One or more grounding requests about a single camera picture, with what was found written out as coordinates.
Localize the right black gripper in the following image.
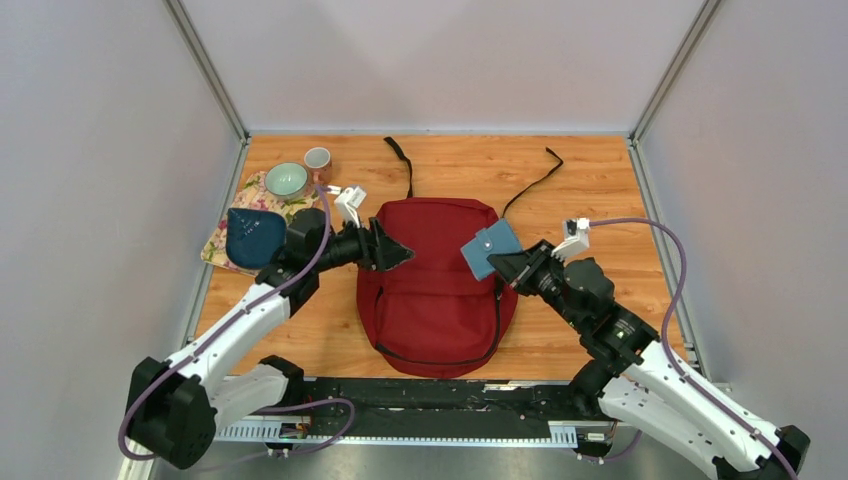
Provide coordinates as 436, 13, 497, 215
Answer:
486, 240, 584, 332

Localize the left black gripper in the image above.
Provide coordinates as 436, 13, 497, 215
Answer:
312, 214, 415, 274

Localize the blue card wallet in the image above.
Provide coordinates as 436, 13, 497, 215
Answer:
460, 218, 522, 282

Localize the red backpack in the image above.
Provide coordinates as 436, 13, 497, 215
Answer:
356, 136, 565, 380

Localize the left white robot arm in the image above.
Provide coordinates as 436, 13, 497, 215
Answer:
118, 208, 414, 469

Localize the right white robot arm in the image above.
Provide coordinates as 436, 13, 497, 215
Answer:
488, 241, 810, 479

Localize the pink ceramic mug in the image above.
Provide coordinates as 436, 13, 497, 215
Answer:
303, 147, 333, 185

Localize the light green ceramic bowl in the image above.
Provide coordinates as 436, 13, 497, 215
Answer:
264, 162, 312, 201

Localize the dark blue leaf plate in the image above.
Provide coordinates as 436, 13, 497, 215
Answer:
225, 208, 287, 270

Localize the floral fabric tray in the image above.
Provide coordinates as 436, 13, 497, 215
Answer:
200, 171, 320, 276

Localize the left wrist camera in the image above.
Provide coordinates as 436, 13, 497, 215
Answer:
327, 185, 367, 228

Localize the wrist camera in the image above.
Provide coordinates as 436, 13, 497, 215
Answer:
327, 185, 367, 228
551, 218, 591, 262

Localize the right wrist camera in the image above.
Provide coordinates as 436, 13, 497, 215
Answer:
551, 218, 591, 262

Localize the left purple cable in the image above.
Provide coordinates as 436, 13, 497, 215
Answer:
117, 185, 357, 475

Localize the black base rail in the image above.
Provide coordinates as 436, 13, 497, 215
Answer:
264, 377, 637, 458

